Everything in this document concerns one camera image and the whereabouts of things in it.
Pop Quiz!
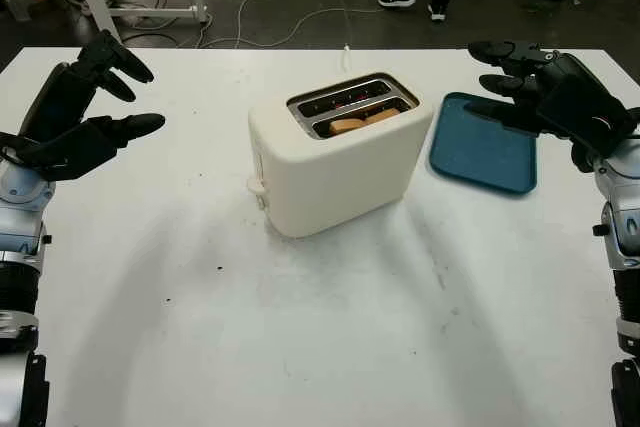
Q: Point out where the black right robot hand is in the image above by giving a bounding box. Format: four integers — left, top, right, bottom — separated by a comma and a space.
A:
464, 39, 630, 173

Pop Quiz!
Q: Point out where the white floor cable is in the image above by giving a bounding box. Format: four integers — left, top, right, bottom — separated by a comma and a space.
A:
199, 0, 396, 48

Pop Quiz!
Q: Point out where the cream two-slot toaster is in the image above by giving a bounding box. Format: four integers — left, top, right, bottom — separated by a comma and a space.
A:
247, 71, 434, 239

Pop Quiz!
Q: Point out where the toast slice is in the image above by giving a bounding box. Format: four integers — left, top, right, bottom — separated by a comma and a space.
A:
327, 107, 401, 137

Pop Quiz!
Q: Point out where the blue plastic tray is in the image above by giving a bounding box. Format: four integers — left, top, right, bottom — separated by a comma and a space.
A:
428, 91, 539, 197

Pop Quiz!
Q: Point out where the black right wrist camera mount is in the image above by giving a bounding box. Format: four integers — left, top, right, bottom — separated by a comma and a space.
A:
537, 89, 635, 158

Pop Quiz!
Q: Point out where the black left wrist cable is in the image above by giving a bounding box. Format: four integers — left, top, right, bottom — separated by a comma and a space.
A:
0, 131, 69, 171

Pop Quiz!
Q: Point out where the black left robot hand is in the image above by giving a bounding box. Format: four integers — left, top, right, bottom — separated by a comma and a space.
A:
19, 29, 166, 182

